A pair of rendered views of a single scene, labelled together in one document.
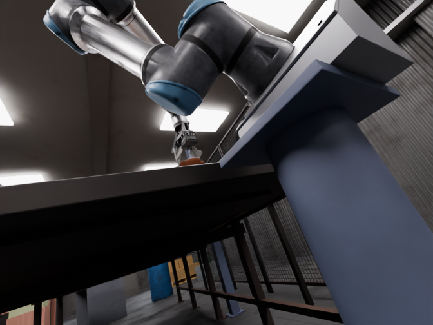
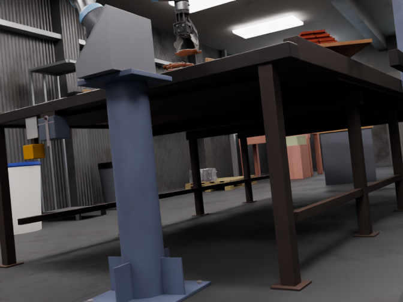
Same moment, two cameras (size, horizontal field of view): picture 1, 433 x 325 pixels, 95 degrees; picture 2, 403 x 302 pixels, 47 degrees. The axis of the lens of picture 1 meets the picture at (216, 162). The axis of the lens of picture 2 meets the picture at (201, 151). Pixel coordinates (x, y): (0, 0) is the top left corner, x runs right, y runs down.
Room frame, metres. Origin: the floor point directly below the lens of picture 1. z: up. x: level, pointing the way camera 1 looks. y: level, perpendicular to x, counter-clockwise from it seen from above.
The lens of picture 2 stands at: (-0.18, -1.98, 0.50)
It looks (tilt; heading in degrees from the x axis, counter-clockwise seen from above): 2 degrees up; 64
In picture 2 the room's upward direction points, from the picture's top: 6 degrees counter-clockwise
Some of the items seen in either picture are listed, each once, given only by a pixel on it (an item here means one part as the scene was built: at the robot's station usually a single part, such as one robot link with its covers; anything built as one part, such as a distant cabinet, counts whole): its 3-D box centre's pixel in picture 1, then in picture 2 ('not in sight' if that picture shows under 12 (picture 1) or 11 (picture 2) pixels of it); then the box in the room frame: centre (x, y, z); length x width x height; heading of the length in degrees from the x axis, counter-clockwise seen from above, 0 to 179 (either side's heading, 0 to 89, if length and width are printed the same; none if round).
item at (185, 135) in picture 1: (184, 135); (183, 23); (0.80, 0.10, 1.20); 0.09 x 0.08 x 0.12; 41
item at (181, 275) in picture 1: (180, 270); not in sight; (7.89, 2.46, 0.37); 1.27 x 0.91 x 0.75; 125
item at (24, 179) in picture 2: not in sight; (14, 198); (0.13, 3.07, 0.34); 0.56 x 0.56 x 0.69
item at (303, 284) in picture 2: not in sight; (279, 174); (0.86, -0.50, 0.43); 0.12 x 0.12 x 0.85; 30
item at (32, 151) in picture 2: not in sight; (32, 138); (0.12, 0.78, 0.74); 0.09 x 0.08 x 0.24; 120
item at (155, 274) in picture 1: (160, 279); not in sight; (5.66, 2.34, 0.41); 0.54 x 0.54 x 0.82
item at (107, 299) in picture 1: (99, 302); (347, 155); (5.04, 3.56, 0.39); 1.46 x 0.75 x 0.78; 47
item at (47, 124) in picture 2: not in sight; (53, 129); (0.21, 0.62, 0.77); 0.14 x 0.11 x 0.18; 120
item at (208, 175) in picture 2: not in sight; (222, 177); (3.88, 5.62, 0.20); 1.34 x 0.93 x 0.39; 35
